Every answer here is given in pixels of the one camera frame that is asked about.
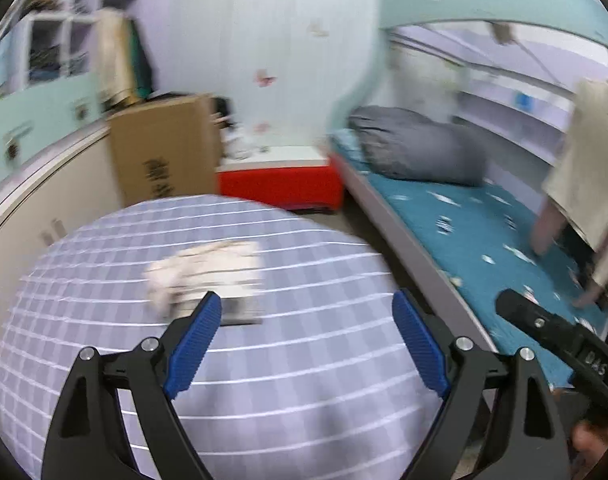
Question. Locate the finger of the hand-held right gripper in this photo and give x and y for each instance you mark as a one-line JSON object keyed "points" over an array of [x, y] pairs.
{"points": [[534, 317]]}

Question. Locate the grey hanging hat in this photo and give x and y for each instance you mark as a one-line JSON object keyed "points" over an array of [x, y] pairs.
{"points": [[501, 32]]}

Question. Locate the small blue box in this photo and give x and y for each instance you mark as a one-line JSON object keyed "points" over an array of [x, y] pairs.
{"points": [[524, 102]]}

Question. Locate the person in beige shirt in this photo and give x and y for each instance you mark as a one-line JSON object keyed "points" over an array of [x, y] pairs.
{"points": [[596, 160]]}

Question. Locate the black hanging garment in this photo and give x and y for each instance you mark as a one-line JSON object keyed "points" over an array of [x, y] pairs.
{"points": [[579, 255]]}

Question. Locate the teal stair cabinet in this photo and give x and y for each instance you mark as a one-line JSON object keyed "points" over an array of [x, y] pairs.
{"points": [[38, 105]]}

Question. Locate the black clothes pile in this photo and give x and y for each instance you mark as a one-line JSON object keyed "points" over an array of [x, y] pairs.
{"points": [[222, 109]]}

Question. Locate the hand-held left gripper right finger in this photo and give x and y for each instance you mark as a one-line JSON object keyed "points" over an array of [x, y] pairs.
{"points": [[420, 345]]}

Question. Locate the beige butterfly sticker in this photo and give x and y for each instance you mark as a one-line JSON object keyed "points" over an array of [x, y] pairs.
{"points": [[317, 27]]}

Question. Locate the hanging green garment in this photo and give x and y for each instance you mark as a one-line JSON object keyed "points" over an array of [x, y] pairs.
{"points": [[135, 55]]}

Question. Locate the teal bunk bed frame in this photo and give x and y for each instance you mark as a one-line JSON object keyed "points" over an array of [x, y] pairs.
{"points": [[484, 2]]}

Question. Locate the light blue pillow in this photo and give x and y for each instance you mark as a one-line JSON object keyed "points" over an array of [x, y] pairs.
{"points": [[344, 142]]}

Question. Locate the white paper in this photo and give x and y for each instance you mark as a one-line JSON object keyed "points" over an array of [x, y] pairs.
{"points": [[203, 267]]}

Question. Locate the hanging cream jacket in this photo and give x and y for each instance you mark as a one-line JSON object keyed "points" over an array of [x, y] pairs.
{"points": [[111, 55]]}

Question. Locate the person's right hand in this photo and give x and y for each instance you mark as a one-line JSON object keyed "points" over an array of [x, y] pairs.
{"points": [[591, 442]]}

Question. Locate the blue printed bed sheet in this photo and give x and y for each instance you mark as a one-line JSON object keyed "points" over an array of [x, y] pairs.
{"points": [[484, 240]]}

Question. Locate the grey pillow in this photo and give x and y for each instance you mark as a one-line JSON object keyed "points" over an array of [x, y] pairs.
{"points": [[419, 150]]}

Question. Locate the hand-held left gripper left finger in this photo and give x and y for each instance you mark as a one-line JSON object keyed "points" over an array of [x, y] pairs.
{"points": [[193, 345]]}

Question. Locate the red step box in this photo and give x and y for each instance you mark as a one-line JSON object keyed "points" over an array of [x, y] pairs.
{"points": [[279, 182]]}

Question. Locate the white plastic bag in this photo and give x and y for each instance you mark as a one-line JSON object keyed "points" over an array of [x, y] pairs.
{"points": [[238, 142]]}

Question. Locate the olive folded clothes pile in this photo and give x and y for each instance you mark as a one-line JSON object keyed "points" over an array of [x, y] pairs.
{"points": [[41, 0]]}

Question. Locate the pink butterfly sticker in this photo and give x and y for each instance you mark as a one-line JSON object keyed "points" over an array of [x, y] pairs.
{"points": [[265, 77]]}

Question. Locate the cardboard box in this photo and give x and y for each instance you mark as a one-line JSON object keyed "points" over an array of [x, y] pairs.
{"points": [[163, 160]]}

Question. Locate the grey checked tablecloth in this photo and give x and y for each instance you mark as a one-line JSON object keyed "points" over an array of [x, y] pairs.
{"points": [[304, 280]]}

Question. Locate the white wardrobe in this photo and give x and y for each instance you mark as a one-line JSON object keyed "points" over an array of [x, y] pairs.
{"points": [[264, 35]]}

